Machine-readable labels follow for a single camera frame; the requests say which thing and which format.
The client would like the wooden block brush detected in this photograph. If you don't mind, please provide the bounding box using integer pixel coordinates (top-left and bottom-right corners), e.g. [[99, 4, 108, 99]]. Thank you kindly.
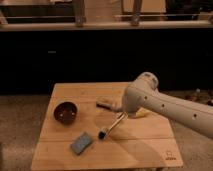
[[96, 98, 121, 112]]

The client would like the blue sponge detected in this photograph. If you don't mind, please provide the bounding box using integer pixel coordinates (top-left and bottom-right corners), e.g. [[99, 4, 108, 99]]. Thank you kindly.
[[70, 132, 93, 155]]

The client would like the wooden folding table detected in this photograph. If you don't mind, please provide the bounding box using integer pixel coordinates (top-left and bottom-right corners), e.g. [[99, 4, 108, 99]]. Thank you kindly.
[[31, 82, 183, 171]]

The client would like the dark purple bowl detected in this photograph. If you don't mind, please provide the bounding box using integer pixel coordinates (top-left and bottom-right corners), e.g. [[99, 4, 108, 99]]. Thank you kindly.
[[53, 102, 78, 125]]

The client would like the yellow banana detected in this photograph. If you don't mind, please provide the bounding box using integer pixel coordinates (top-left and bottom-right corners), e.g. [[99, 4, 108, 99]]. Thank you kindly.
[[136, 109, 150, 118]]

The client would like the brush with light handle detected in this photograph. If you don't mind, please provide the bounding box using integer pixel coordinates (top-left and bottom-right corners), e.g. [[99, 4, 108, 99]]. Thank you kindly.
[[98, 112, 126, 140]]

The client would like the wooden shelf rail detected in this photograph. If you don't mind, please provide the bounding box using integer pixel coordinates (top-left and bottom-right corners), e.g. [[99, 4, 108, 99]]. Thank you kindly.
[[0, 20, 213, 32]]

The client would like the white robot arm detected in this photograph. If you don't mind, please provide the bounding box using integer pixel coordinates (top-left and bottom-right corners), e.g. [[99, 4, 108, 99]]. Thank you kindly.
[[122, 72, 213, 139]]

